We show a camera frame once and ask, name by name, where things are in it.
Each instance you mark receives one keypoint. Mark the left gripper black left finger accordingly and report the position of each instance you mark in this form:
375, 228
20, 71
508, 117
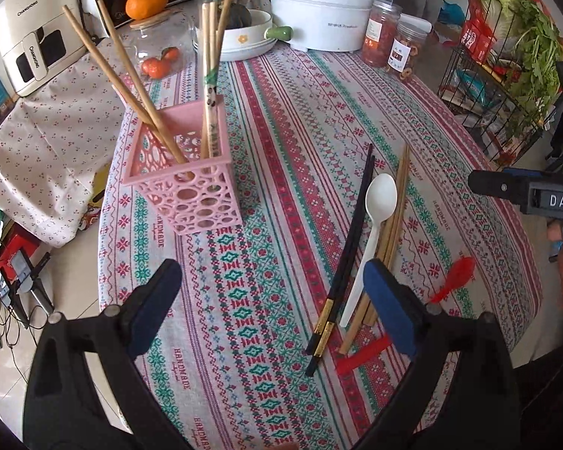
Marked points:
147, 307

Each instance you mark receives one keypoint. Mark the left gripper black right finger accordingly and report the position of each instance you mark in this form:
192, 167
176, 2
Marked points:
401, 313

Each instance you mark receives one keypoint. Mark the black chopstick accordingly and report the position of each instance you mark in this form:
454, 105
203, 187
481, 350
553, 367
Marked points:
344, 267
313, 363

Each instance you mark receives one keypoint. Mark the pink perforated utensil basket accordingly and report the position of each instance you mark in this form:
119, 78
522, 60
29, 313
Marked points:
193, 197

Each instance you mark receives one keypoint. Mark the light wooden chopstick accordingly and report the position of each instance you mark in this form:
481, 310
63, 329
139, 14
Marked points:
222, 10

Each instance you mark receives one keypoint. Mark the disposable chopsticks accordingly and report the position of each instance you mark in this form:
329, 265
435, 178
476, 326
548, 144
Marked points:
208, 54

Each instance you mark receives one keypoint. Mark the red plastic spoon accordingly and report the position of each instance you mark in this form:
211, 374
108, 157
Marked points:
459, 275

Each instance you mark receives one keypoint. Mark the patterned red green tablecloth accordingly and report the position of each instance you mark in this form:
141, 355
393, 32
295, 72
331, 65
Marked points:
228, 366

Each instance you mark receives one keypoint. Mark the white plastic spoon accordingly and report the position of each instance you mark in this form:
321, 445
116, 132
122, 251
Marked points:
380, 203

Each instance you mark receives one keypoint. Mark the green leafy vegetables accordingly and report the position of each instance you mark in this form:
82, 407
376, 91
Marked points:
539, 46

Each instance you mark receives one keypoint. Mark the white floral cloth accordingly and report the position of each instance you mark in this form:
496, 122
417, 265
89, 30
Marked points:
51, 146

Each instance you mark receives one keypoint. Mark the wooden chopstick in basket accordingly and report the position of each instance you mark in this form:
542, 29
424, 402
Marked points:
154, 118
129, 97

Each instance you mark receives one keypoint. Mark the dried slices jar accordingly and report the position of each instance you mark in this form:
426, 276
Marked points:
410, 38

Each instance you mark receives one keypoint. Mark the small red fruit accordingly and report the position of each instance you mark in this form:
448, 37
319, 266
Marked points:
170, 54
156, 68

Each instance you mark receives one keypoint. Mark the red dried fruit jar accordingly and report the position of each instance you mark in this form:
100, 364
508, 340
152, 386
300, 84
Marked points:
381, 29

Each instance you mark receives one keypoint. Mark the clear glass jar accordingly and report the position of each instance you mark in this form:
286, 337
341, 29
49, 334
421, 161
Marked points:
150, 36

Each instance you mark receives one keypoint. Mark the white oval baking dish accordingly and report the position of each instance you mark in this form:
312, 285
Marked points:
249, 42

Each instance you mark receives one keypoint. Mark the white electric cooking pot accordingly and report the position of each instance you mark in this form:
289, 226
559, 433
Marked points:
324, 25

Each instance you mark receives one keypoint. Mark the white air fryer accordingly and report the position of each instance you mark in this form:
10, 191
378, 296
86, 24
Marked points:
37, 41

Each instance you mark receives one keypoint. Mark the dark green squash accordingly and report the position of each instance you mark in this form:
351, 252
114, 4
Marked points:
238, 17

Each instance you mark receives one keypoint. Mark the orange mandarin fruit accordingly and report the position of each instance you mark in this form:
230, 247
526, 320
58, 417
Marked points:
142, 9

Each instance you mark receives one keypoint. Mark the black wire rack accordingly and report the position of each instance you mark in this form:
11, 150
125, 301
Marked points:
473, 85

